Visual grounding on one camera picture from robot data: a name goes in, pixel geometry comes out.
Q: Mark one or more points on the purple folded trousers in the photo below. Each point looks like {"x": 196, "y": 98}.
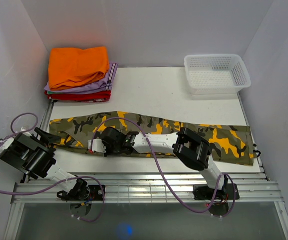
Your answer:
{"x": 104, "y": 84}

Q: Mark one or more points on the orange folded trousers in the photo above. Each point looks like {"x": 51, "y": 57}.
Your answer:
{"x": 74, "y": 67}

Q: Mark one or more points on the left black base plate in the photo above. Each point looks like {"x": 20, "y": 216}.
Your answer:
{"x": 96, "y": 193}

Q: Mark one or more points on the white plastic basket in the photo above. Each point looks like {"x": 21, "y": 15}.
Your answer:
{"x": 216, "y": 74}

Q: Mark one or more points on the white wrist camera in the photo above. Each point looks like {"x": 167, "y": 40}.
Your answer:
{"x": 24, "y": 129}
{"x": 96, "y": 146}

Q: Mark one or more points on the aluminium mounting rail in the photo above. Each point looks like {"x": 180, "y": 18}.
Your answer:
{"x": 150, "y": 187}

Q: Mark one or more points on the camouflage trousers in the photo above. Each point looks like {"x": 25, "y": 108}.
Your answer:
{"x": 229, "y": 143}

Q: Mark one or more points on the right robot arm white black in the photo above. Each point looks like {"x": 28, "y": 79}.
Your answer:
{"x": 190, "y": 148}

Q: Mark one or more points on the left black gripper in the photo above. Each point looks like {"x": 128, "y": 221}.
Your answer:
{"x": 46, "y": 138}

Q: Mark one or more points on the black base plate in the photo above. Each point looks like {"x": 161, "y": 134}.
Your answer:
{"x": 96, "y": 193}
{"x": 203, "y": 192}

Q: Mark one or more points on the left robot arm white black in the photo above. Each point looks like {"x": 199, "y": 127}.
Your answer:
{"x": 34, "y": 156}

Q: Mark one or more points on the red folded trousers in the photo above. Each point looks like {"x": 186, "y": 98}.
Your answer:
{"x": 101, "y": 96}

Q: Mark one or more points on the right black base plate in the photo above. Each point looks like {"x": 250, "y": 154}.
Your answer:
{"x": 203, "y": 192}

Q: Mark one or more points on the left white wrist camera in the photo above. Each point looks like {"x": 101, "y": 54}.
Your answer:
{"x": 24, "y": 129}

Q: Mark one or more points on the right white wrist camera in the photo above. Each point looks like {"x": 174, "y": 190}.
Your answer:
{"x": 96, "y": 146}

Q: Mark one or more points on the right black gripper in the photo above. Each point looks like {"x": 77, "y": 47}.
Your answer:
{"x": 108, "y": 151}

